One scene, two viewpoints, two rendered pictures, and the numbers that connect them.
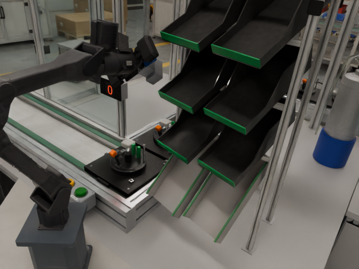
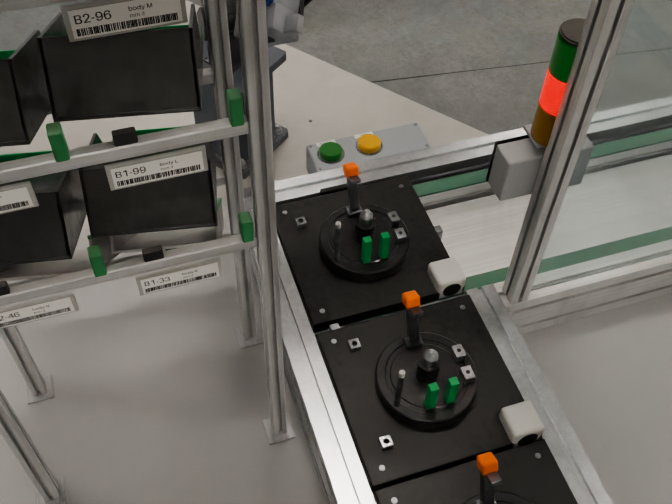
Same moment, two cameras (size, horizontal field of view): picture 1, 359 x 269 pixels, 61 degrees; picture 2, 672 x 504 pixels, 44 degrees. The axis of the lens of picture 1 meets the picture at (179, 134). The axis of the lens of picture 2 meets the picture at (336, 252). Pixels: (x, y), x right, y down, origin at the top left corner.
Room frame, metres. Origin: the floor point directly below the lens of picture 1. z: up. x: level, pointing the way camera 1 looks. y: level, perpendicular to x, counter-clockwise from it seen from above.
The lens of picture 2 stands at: (1.40, -0.49, 1.97)
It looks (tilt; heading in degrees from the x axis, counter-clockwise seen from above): 51 degrees down; 126
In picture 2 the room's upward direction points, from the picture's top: 2 degrees clockwise
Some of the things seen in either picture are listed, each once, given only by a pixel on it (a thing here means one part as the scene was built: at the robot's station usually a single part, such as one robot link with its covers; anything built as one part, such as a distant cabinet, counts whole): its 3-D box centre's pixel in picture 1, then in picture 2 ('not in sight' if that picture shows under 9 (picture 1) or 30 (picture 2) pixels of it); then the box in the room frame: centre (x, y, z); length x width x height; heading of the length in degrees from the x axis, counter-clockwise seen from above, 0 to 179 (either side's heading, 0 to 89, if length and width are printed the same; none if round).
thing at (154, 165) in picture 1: (128, 166); (363, 248); (0.96, 0.19, 0.96); 0.24 x 0.24 x 0.02; 56
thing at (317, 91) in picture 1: (305, 85); not in sight; (1.91, -0.80, 1.01); 0.24 x 0.24 x 0.13; 56
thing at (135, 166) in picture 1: (128, 163); (364, 240); (0.96, 0.19, 0.98); 0.14 x 0.14 x 0.02
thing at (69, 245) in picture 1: (59, 245); (233, 102); (0.57, 0.32, 0.96); 0.15 x 0.15 x 0.20; 4
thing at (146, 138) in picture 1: (169, 131); (428, 366); (1.17, 0.05, 1.01); 0.24 x 0.24 x 0.13; 56
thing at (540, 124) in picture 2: not in sight; (554, 119); (1.16, 0.28, 1.28); 0.05 x 0.05 x 0.05
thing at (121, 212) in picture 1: (53, 165); (479, 166); (0.99, 0.50, 0.91); 0.89 x 0.06 x 0.11; 56
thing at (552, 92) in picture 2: not in sight; (564, 87); (1.16, 0.28, 1.33); 0.05 x 0.05 x 0.05
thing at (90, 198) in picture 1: (69, 190); (368, 157); (0.83, 0.38, 0.93); 0.21 x 0.07 x 0.06; 56
